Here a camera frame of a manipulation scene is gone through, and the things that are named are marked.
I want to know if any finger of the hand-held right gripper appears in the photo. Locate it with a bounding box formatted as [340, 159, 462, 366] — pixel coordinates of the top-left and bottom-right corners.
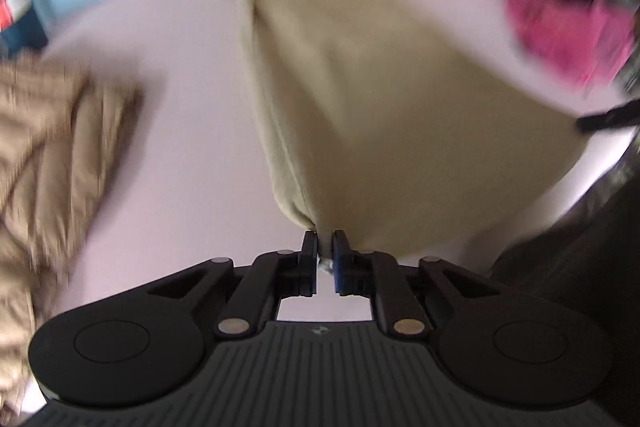
[576, 99, 640, 135]

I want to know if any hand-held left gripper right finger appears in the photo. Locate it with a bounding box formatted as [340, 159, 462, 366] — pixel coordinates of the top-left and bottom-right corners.
[332, 229, 502, 339]

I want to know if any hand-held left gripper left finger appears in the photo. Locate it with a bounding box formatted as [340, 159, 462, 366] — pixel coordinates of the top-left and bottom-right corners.
[147, 231, 319, 341]

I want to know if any beige cloth garment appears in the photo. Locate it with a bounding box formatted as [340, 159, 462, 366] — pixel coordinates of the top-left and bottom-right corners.
[222, 0, 593, 263]

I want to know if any pink garment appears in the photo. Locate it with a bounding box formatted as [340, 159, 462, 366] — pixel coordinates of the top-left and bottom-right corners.
[505, 0, 638, 90]

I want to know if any tan quilted jacket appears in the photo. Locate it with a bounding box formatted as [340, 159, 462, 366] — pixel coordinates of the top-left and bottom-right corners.
[0, 54, 143, 413]

